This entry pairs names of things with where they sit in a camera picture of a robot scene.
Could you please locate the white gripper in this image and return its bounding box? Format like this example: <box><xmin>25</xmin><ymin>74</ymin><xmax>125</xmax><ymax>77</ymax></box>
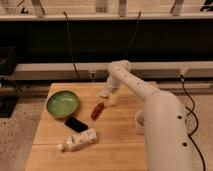
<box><xmin>105</xmin><ymin>77</ymin><xmax>121</xmax><ymax>106</ymax></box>

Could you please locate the white sponge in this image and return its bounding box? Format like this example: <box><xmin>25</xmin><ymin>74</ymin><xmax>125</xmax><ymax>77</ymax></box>
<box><xmin>99</xmin><ymin>89</ymin><xmax>110</xmax><ymax>98</ymax></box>

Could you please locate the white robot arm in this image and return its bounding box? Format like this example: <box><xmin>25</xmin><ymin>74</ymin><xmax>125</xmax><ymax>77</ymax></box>
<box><xmin>107</xmin><ymin>60</ymin><xmax>195</xmax><ymax>171</ymax></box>

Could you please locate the green ceramic bowl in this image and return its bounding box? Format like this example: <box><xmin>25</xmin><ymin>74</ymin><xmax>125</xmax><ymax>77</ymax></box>
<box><xmin>46</xmin><ymin>90</ymin><xmax>80</xmax><ymax>118</ymax></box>

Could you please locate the white paper cup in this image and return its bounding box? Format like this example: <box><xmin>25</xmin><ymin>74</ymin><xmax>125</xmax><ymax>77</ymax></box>
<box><xmin>135</xmin><ymin>111</ymin><xmax>144</xmax><ymax>134</ymax></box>

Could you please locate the white plastic bottle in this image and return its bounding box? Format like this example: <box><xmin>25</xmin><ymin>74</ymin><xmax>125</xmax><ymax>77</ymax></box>
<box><xmin>58</xmin><ymin>128</ymin><xmax>97</xmax><ymax>152</ymax></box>

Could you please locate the black smartphone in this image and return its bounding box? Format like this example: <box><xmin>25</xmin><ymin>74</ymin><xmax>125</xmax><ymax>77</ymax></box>
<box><xmin>65</xmin><ymin>117</ymin><xmax>88</xmax><ymax>133</ymax></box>

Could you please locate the black box at left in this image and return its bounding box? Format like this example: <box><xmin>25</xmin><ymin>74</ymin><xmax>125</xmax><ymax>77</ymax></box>
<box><xmin>0</xmin><ymin>46</ymin><xmax>19</xmax><ymax>118</ymax></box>

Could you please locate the white wall power outlet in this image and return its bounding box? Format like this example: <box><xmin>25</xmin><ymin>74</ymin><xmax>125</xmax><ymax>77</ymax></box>
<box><xmin>89</xmin><ymin>71</ymin><xmax>96</xmax><ymax>82</ymax></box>

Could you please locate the black cable by robot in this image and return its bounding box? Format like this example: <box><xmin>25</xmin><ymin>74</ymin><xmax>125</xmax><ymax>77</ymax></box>
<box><xmin>179</xmin><ymin>73</ymin><xmax>208</xmax><ymax>171</ymax></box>

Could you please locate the right black hanging cable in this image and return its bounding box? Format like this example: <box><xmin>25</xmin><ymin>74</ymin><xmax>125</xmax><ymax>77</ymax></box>
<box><xmin>123</xmin><ymin>10</ymin><xmax>142</xmax><ymax>61</ymax></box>

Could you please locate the black hanging cable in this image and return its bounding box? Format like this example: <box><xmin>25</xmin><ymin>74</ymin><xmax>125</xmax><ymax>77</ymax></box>
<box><xmin>62</xmin><ymin>11</ymin><xmax>82</xmax><ymax>81</ymax></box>
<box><xmin>123</xmin><ymin>10</ymin><xmax>142</xmax><ymax>61</ymax></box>

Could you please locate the left black hanging cable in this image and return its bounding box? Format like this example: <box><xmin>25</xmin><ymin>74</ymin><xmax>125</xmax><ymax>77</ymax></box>
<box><xmin>62</xmin><ymin>11</ymin><xmax>82</xmax><ymax>81</ymax></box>

